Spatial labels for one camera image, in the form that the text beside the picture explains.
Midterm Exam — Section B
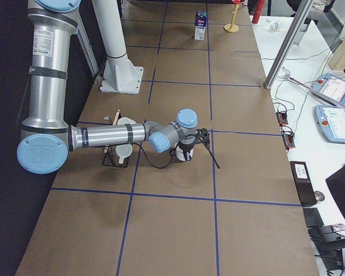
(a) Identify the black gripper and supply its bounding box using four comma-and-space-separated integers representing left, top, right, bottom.
179, 134, 196, 152

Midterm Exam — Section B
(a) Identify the white enamel cup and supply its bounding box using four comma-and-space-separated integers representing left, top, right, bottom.
175, 146, 194, 162

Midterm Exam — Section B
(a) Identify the blue white milk carton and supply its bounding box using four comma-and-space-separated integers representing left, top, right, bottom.
194, 11, 208, 41

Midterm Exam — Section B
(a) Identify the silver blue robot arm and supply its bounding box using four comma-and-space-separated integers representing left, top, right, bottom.
17, 1, 198, 174

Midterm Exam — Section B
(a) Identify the white cup on rack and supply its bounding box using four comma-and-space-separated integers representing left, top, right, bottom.
117, 117, 136, 125
116, 144, 133, 164

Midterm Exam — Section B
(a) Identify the wooden mug tree stand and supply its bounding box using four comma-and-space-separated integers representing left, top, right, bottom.
224, 0, 243, 33

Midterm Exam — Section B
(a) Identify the black box with label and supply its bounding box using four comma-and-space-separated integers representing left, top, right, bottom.
289, 161, 317, 207

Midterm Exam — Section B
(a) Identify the lower teach pendant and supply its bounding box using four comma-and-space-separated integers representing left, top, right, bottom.
314, 105, 345, 144

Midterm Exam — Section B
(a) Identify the teach pendant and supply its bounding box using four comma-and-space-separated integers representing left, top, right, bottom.
311, 73, 345, 104
314, 105, 345, 144

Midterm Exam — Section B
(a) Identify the upper teach pendant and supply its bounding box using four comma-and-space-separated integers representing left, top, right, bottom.
311, 73, 345, 104

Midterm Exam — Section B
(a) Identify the red bottle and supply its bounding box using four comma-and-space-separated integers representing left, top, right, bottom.
252, 0, 265, 24

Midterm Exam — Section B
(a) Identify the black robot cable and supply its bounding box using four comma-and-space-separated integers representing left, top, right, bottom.
131, 131, 221, 170

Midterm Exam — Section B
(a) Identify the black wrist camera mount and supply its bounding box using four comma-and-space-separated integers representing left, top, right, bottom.
196, 128, 210, 146

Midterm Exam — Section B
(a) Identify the black wire cup rack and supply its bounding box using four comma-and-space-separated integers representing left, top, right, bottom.
102, 109, 129, 168

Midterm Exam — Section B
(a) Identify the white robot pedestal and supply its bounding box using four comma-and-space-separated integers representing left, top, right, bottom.
92, 0, 144, 94

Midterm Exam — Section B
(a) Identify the aluminium frame post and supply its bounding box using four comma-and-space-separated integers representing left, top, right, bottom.
263, 0, 313, 90

